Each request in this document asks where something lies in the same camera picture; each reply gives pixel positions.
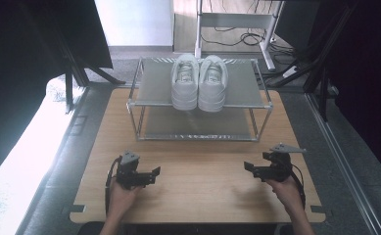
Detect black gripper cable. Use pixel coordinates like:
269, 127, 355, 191
290, 164, 308, 211
104, 156, 123, 217

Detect metal two-tier shoe rack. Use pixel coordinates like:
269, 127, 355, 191
126, 57, 274, 143

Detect metal floor rail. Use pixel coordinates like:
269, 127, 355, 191
305, 92, 381, 235

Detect black metal stand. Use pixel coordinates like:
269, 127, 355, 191
59, 30, 127, 115
265, 0, 358, 122

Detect black floor cables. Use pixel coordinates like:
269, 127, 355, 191
200, 26, 297, 57

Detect dark curtain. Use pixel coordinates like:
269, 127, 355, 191
309, 0, 381, 185
0, 0, 114, 189

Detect white sneaker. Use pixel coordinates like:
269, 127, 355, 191
170, 53, 201, 112
197, 54, 229, 114

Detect person's right hand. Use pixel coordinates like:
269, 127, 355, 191
264, 175, 306, 213

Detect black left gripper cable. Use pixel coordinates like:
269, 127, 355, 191
104, 156, 123, 217

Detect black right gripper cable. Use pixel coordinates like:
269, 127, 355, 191
290, 164, 308, 211

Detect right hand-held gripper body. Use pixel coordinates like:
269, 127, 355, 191
258, 142, 308, 183

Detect white desk frame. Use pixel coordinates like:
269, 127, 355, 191
194, 0, 286, 71

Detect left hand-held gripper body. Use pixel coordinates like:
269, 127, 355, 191
114, 150, 152, 191

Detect white power strip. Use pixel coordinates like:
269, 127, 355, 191
282, 66, 299, 79

